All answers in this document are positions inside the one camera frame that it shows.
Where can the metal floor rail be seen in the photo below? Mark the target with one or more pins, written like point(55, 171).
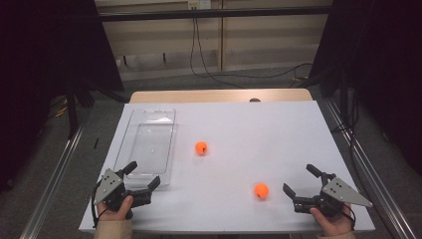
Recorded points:
point(49, 192)
point(371, 179)

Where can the orange ball with black print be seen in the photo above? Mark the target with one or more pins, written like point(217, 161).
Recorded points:
point(201, 147)

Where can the person's right hand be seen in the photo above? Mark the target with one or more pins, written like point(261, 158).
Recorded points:
point(333, 225)

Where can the long beige office desk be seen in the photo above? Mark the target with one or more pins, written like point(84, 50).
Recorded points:
point(265, 33)

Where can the black horizontal bar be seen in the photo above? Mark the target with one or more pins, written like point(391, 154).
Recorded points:
point(215, 14)

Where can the small black floor item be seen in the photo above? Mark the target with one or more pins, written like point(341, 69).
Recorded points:
point(96, 143)

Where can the white wall socket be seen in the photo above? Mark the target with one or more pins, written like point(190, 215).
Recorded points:
point(199, 4)

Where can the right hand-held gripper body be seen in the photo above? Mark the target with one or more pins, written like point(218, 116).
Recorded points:
point(335, 195)

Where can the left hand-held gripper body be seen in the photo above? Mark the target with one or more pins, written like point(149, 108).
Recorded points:
point(114, 194)

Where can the clear plastic container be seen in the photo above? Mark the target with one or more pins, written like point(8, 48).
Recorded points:
point(149, 149)

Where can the plain orange ball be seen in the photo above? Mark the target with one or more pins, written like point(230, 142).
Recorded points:
point(261, 191)

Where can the black metal stand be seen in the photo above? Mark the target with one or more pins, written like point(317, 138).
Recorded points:
point(71, 113)

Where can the white table mat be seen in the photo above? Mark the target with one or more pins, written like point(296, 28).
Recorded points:
point(249, 132)

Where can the dark curtain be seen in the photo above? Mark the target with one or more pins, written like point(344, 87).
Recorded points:
point(391, 66)
point(49, 49)

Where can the person's left hand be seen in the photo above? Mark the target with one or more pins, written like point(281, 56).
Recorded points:
point(116, 215)

